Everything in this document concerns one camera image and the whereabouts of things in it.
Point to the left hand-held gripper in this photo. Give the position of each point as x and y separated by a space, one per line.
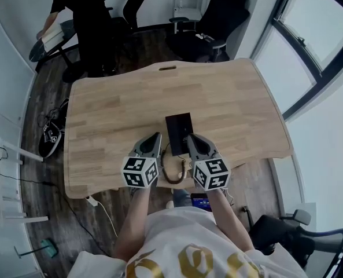
142 171

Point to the person's blue jeans leg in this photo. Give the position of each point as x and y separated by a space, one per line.
182 197

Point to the small monitor with blue screen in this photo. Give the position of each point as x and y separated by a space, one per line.
200 203

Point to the person's white shoe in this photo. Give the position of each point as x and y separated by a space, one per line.
169 205

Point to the teal floor squeegee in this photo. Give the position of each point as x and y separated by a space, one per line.
49 248

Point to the round black side table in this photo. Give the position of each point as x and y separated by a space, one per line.
38 52

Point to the cream flat box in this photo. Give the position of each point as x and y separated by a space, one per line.
54 36

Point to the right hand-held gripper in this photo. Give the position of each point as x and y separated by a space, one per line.
211 174

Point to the black window frame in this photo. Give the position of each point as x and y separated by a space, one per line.
313 68

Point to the person's right forearm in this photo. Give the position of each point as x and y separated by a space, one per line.
229 221

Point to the white shirt with gold print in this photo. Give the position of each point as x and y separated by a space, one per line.
188 242

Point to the black mesh office chair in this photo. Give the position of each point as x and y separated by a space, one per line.
278 233

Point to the white power strip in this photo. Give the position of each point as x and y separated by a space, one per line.
91 200

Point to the black white-rimmed bag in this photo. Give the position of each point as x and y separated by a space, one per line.
48 145

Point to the person's left forearm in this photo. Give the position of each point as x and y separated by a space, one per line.
133 224

